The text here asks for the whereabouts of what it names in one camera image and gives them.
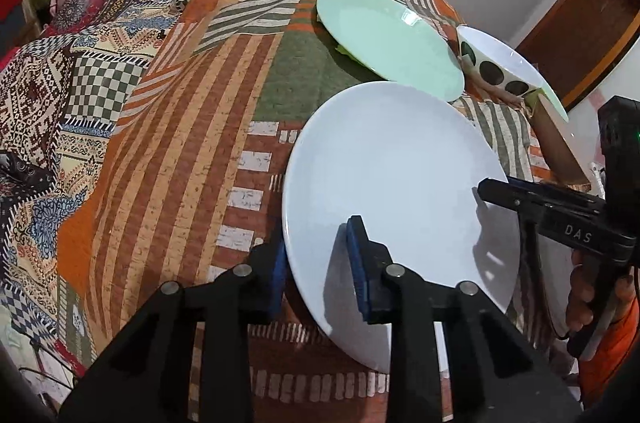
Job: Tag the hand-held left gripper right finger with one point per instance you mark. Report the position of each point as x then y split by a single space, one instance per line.
357 263

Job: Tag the person's right hand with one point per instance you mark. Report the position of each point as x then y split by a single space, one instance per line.
577 298

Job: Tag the brown wooden door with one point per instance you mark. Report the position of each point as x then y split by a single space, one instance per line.
590 33

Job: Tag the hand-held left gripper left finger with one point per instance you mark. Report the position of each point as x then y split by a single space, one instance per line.
277 275

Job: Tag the white bowl with black dots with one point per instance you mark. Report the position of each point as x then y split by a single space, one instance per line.
492 70

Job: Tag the mint green plate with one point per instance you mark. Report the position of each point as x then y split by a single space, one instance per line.
380 38

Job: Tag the checkered patterned blanket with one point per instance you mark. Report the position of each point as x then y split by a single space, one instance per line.
100 68

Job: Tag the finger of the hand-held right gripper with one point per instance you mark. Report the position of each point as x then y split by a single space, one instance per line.
520 198

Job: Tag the brown plate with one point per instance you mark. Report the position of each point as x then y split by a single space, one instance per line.
557 148

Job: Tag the red box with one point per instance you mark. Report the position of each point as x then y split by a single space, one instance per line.
10 0

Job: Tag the striped patchwork blanket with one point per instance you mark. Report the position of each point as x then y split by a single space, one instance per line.
200 153

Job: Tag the white plate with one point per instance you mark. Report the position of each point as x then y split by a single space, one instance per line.
390 163

